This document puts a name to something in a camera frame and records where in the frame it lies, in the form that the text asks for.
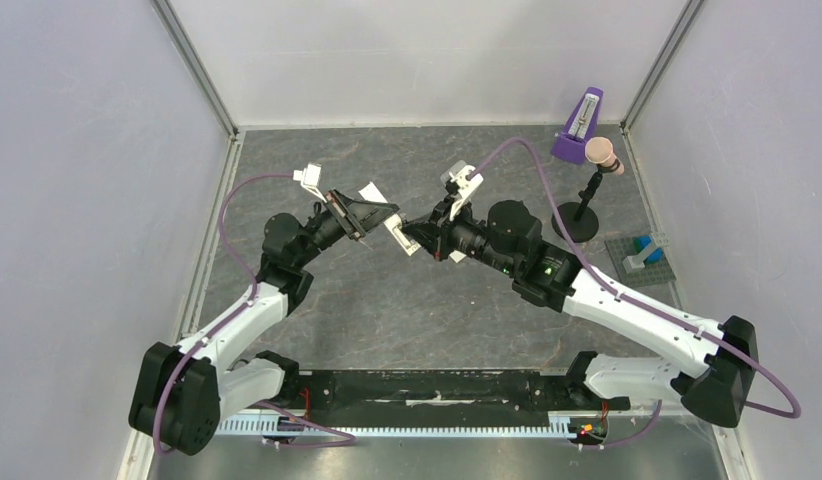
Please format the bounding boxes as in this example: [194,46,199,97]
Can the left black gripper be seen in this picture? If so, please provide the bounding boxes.
[294,187,398,268]

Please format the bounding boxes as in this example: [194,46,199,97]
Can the white remote control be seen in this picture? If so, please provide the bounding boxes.
[359,182,420,256]

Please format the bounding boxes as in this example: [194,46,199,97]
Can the white remote battery cover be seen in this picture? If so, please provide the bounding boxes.
[449,251,466,263]

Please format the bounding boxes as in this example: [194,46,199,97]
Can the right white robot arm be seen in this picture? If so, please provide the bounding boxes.
[401,200,757,428]

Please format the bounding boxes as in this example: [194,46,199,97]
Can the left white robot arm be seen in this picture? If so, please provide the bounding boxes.
[128,190,399,455]

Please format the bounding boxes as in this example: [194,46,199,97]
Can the black stand with pink head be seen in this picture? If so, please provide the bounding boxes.
[553,137,625,243]

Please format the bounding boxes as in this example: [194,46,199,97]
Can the purple metronome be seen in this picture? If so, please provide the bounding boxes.
[550,87,604,165]

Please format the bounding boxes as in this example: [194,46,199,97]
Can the blue and grey bricks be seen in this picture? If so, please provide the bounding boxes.
[622,232,669,273]

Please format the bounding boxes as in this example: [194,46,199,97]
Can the grey brick baseplate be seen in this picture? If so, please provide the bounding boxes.
[605,232,676,288]

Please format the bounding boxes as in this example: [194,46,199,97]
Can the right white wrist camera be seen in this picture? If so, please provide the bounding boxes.
[440,161,484,221]

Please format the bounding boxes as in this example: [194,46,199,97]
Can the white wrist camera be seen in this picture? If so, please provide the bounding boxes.
[440,161,484,221]
[292,163,332,204]

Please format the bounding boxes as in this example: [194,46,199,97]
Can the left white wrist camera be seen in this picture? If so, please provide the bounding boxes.
[292,163,332,204]

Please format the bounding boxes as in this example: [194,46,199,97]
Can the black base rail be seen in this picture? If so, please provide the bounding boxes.
[270,360,632,427]

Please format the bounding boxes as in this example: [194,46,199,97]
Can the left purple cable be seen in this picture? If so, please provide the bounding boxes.
[152,173,358,457]

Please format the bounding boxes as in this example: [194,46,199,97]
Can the purple cable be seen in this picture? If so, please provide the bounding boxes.
[467,137,803,452]
[152,173,358,457]

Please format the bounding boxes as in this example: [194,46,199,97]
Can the white slotted cable duct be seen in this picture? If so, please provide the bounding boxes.
[215,409,600,441]

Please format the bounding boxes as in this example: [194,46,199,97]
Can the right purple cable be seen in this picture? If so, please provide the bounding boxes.
[467,137,803,452]

